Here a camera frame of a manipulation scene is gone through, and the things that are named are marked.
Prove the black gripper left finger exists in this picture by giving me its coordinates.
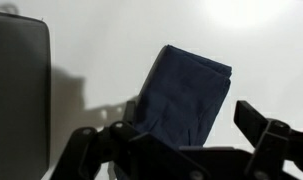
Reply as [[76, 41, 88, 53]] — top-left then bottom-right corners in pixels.
[[50, 100, 139, 180]]

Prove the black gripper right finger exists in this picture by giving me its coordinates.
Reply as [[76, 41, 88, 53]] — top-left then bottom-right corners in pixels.
[[234, 100, 303, 177]]

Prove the dark blue towel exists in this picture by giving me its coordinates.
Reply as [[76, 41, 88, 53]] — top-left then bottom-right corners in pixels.
[[133, 45, 232, 149]]

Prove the dark grey fabric box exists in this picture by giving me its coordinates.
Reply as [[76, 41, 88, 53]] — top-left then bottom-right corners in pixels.
[[0, 12, 51, 180]]

